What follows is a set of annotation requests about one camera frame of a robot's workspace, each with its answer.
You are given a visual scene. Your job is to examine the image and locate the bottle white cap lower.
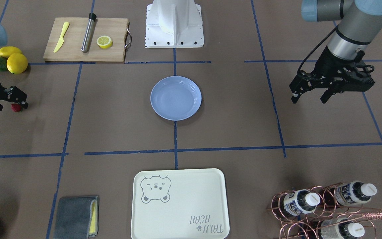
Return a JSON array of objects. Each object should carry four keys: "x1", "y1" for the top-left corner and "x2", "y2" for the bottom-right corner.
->
[{"x1": 318, "y1": 217, "x2": 365, "y2": 239}]

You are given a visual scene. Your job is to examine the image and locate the half lemon slice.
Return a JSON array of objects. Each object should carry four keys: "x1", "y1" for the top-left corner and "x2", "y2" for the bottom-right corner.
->
[{"x1": 96, "y1": 36, "x2": 113, "y2": 49}]

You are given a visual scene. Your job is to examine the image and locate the yellow lemon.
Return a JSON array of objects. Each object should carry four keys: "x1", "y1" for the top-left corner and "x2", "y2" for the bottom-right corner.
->
[
  {"x1": 7, "y1": 53, "x2": 29, "y2": 74},
  {"x1": 0, "y1": 46, "x2": 23, "y2": 59}
]

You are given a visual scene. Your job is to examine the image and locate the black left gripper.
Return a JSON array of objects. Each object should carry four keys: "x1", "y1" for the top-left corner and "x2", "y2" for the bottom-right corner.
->
[{"x1": 289, "y1": 47, "x2": 375, "y2": 104}]

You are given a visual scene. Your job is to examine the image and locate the bamboo cutting board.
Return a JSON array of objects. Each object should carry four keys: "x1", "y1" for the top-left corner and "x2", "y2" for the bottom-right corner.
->
[{"x1": 43, "y1": 18, "x2": 129, "y2": 62}]

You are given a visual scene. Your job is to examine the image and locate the steel tube black cap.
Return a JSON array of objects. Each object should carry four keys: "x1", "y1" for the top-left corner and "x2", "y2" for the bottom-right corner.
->
[{"x1": 81, "y1": 13, "x2": 97, "y2": 53}]

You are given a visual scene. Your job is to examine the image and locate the copper wire bottle rack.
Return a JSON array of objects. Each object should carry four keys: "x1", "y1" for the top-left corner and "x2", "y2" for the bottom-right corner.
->
[{"x1": 267, "y1": 183, "x2": 379, "y2": 239}]

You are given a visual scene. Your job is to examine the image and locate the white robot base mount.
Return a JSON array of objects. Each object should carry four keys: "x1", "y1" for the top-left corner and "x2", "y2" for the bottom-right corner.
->
[{"x1": 145, "y1": 0, "x2": 205, "y2": 48}]

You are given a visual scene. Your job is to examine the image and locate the cream bear tray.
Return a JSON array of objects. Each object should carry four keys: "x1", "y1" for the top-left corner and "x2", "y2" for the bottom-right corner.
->
[{"x1": 131, "y1": 168, "x2": 230, "y2": 239}]

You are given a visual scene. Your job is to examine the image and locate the light blue plate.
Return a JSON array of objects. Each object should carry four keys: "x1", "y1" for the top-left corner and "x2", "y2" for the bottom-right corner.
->
[{"x1": 150, "y1": 76, "x2": 203, "y2": 121}]

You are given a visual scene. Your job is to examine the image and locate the grey folded cloth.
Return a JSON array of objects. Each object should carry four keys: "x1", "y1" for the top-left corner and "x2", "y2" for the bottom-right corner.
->
[{"x1": 53, "y1": 195, "x2": 99, "y2": 239}]

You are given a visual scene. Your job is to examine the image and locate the yellow plastic knife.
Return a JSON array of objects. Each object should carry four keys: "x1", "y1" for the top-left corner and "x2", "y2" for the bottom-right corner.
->
[{"x1": 53, "y1": 21, "x2": 70, "y2": 53}]

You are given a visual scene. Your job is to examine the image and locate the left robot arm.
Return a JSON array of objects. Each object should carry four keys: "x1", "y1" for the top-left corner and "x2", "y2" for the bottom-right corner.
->
[{"x1": 289, "y1": 0, "x2": 382, "y2": 103}]

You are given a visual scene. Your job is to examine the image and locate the bottle white cap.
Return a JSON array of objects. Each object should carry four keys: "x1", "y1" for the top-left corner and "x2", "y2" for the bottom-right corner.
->
[
  {"x1": 318, "y1": 217, "x2": 365, "y2": 239},
  {"x1": 333, "y1": 181, "x2": 377, "y2": 207},
  {"x1": 279, "y1": 189, "x2": 321, "y2": 218}
]

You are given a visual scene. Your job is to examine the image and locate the red strawberry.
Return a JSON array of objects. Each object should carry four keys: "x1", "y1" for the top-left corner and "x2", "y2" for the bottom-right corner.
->
[{"x1": 11, "y1": 104, "x2": 23, "y2": 113}]

